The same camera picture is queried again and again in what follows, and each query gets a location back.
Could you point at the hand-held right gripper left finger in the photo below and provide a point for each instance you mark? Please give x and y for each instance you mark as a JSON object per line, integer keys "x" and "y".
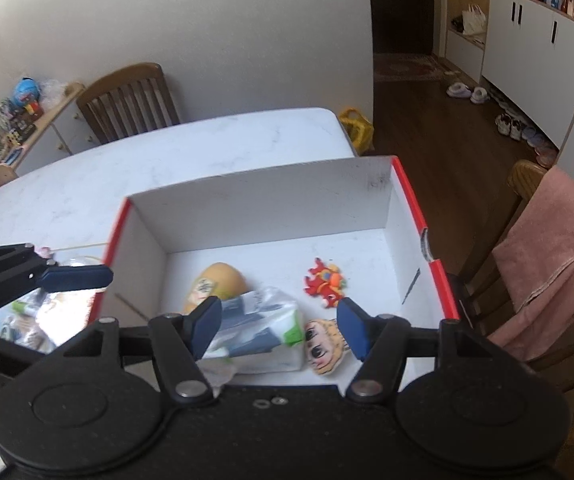
{"x": 207, "y": 327}

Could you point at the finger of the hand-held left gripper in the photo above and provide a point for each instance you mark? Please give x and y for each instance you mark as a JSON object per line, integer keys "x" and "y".
{"x": 12, "y": 347}
{"x": 77, "y": 277}

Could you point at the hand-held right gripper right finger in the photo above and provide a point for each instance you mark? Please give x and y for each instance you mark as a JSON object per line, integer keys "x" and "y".
{"x": 353, "y": 332}

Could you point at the clear plastic packet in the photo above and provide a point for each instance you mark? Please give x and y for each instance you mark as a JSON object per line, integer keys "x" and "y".
{"x": 57, "y": 317}

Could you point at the yellow snack packet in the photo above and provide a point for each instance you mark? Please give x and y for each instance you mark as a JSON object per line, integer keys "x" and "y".
{"x": 217, "y": 282}

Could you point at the white green tissue pack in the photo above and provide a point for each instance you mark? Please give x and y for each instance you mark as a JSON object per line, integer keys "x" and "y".
{"x": 267, "y": 330}

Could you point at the white cardboard box red rim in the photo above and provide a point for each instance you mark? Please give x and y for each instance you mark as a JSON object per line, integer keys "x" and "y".
{"x": 267, "y": 205}

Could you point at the cartoon face figure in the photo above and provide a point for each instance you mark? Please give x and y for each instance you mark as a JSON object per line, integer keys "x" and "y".
{"x": 322, "y": 347}

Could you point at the red dragon toy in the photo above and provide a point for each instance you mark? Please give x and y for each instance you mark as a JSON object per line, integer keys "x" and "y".
{"x": 324, "y": 282}

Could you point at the white sideboard wooden top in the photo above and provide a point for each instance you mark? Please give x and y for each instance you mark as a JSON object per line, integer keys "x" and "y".
{"x": 57, "y": 130}

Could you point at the cluster of small toys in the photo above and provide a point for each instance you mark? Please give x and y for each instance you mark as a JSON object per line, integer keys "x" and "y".
{"x": 17, "y": 125}

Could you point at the crumpled clear plastic bag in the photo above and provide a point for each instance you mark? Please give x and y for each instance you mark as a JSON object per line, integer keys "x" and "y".
{"x": 57, "y": 92}

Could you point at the dark wooden slatted chair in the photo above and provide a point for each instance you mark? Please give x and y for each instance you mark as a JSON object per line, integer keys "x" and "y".
{"x": 132, "y": 95}

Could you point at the blue round toy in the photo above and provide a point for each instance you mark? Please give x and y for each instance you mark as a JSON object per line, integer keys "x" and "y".
{"x": 27, "y": 91}

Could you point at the yellow bag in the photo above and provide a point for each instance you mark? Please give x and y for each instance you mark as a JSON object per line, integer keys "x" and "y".
{"x": 359, "y": 132}

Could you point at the pink towel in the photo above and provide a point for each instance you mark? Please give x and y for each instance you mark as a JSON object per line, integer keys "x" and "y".
{"x": 552, "y": 240}

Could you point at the wooden chair with towel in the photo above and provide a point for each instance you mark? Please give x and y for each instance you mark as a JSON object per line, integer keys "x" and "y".
{"x": 527, "y": 180}

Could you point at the lilac shoe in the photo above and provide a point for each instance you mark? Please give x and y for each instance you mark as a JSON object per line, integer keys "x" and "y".
{"x": 530, "y": 137}

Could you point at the pale slipper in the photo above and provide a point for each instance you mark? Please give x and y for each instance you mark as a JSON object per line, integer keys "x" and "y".
{"x": 458, "y": 90}
{"x": 479, "y": 95}

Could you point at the pink shoe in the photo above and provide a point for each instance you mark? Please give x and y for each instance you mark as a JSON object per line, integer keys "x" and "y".
{"x": 547, "y": 152}

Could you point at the patterned rug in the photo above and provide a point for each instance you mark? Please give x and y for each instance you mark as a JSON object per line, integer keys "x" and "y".
{"x": 407, "y": 67}

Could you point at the low white bench cabinet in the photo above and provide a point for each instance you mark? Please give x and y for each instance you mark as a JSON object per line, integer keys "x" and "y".
{"x": 464, "y": 52}

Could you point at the white tote bag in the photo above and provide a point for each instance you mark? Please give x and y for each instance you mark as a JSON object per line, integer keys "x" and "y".
{"x": 469, "y": 20}

